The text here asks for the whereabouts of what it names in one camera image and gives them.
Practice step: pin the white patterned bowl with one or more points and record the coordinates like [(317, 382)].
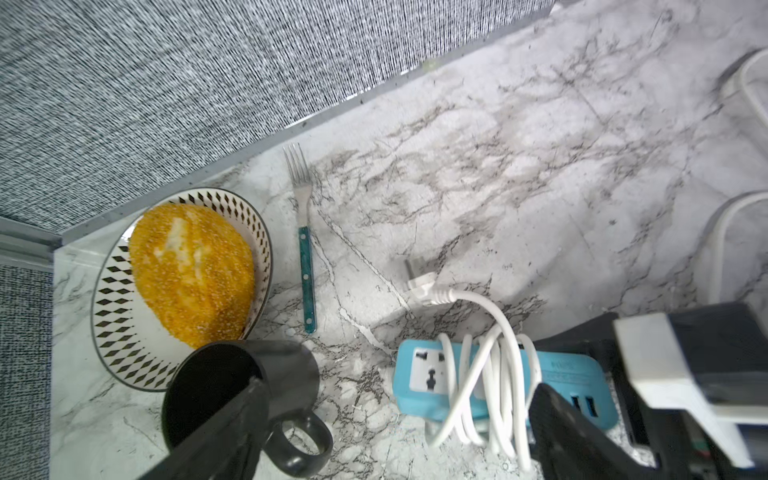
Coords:
[(130, 340)]

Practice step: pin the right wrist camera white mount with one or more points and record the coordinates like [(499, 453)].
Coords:
[(709, 362)]

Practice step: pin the green handled fork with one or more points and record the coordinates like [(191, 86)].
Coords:
[(302, 187)]

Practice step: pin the orange bread in bowl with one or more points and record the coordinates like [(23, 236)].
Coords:
[(194, 271)]

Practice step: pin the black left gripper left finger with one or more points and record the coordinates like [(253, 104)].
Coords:
[(227, 446)]

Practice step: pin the black cup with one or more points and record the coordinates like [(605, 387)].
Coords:
[(298, 442)]

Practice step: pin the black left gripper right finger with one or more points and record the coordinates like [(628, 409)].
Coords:
[(568, 446)]

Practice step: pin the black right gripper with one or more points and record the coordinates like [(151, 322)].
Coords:
[(662, 431)]

